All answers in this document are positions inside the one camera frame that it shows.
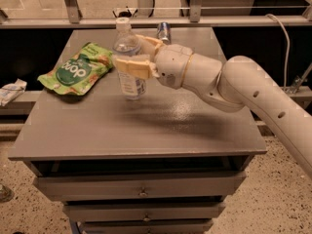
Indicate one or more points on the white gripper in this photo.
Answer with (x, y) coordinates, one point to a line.
(172, 64)

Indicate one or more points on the clear plastic bottle blue label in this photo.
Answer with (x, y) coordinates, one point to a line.
(127, 44)

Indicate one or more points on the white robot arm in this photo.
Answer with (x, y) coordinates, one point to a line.
(227, 86)

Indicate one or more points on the silver blue drink can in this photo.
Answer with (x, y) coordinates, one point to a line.
(164, 32)

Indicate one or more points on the green snack pouch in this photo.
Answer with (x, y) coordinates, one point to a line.
(79, 73)

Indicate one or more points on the grey drawer cabinet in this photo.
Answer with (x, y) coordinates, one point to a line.
(165, 132)

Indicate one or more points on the grey top drawer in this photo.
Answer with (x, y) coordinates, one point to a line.
(144, 186)

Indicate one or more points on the grey drawer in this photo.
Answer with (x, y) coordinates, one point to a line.
(178, 226)
(144, 211)
(144, 186)

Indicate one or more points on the white tissue packet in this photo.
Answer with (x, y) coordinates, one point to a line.
(11, 91)

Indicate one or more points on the grey middle drawer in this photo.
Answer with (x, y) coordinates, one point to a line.
(144, 211)

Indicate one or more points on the grey bottom drawer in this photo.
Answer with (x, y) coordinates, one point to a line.
(178, 226)

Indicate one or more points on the metal guard rail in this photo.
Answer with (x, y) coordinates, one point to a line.
(148, 13)

